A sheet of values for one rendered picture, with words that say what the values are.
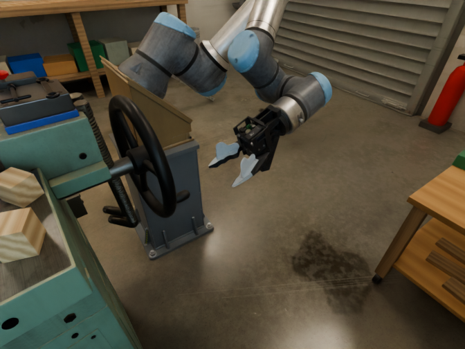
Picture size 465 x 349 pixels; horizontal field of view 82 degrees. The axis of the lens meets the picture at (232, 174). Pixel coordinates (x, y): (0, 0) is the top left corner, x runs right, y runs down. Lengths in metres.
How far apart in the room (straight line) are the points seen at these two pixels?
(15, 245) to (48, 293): 0.06
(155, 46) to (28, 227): 0.82
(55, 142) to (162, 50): 0.64
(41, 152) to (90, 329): 0.30
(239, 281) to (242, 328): 0.20
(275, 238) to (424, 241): 0.68
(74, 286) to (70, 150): 0.24
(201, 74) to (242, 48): 0.44
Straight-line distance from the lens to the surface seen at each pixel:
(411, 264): 1.38
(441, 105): 2.87
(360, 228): 1.68
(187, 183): 1.26
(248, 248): 1.44
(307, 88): 0.73
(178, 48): 1.08
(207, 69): 1.14
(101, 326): 0.58
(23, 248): 0.38
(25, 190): 0.46
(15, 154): 0.52
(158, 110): 1.06
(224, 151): 0.68
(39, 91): 0.54
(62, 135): 0.52
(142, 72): 1.05
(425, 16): 3.03
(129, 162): 0.62
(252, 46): 0.71
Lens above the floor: 1.16
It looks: 39 degrees down
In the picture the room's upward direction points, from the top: straight up
